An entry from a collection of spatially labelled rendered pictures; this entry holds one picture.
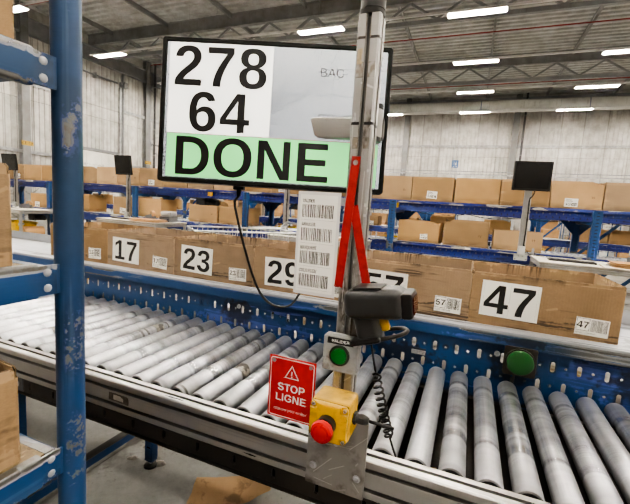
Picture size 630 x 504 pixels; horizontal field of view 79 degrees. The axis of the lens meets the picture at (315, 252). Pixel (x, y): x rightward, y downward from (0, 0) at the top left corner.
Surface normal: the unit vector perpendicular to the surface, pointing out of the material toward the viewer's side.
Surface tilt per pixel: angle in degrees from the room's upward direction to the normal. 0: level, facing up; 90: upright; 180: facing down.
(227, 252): 90
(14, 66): 90
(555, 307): 91
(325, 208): 90
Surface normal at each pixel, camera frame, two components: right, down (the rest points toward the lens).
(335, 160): -0.04, 0.05
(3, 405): 0.91, 0.11
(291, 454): -0.38, 0.09
